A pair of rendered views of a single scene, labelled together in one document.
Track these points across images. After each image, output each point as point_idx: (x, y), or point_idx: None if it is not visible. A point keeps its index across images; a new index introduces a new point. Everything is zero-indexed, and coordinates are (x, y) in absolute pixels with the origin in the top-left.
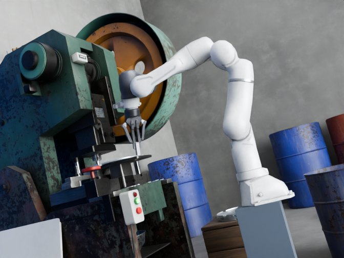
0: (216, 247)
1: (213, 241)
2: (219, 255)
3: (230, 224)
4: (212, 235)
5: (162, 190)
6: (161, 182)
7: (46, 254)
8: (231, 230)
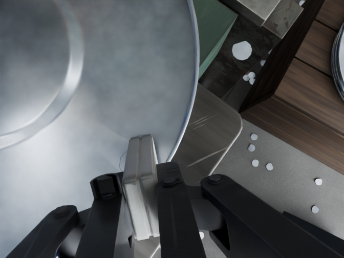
0: (279, 114)
1: (280, 111)
2: (275, 117)
3: (339, 132)
4: (287, 110)
5: (227, 35)
6: (238, 7)
7: None
8: (328, 132)
